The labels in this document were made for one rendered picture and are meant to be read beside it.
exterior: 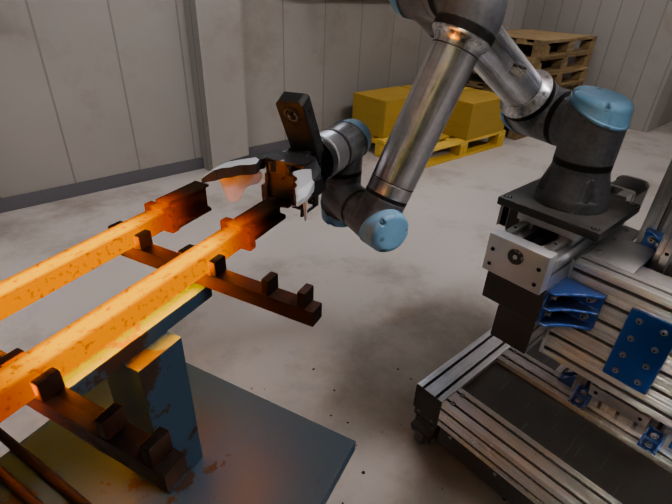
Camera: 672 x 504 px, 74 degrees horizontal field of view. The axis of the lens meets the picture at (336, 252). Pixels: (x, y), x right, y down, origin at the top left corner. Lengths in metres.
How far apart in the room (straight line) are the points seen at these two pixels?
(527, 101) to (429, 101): 0.38
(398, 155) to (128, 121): 2.67
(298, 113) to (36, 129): 2.59
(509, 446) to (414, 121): 0.89
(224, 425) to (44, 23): 2.66
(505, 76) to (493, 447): 0.89
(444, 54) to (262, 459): 0.63
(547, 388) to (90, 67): 2.83
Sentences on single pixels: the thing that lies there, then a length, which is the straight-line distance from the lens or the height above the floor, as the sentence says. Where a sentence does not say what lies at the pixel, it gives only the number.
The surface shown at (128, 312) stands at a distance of 0.48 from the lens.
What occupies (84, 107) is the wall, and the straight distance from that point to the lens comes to 3.18.
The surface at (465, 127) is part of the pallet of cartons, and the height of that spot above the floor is 0.24.
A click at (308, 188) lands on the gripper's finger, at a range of 0.59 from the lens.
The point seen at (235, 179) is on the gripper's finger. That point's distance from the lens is 0.67.
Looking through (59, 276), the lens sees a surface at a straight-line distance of 0.58.
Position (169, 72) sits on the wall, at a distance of 3.31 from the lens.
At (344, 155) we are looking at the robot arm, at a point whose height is 0.97.
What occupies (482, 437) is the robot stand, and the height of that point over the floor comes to 0.22.
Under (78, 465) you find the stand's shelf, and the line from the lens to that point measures 0.73.
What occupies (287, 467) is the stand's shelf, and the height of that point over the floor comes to 0.66.
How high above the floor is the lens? 1.21
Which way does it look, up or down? 31 degrees down
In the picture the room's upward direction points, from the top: 3 degrees clockwise
